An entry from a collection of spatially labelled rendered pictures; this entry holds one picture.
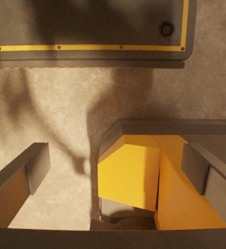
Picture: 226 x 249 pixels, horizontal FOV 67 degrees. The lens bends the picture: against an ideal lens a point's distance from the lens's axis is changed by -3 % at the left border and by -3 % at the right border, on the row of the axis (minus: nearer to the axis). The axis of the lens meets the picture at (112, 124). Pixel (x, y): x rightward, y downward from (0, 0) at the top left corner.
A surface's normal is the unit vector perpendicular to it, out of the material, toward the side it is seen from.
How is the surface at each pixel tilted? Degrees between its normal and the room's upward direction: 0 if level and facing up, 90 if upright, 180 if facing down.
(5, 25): 0
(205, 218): 74
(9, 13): 0
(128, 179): 22
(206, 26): 0
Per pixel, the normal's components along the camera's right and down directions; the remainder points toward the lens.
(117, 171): -0.37, 0.24
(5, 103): 0.00, 0.25
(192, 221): -0.96, 0.07
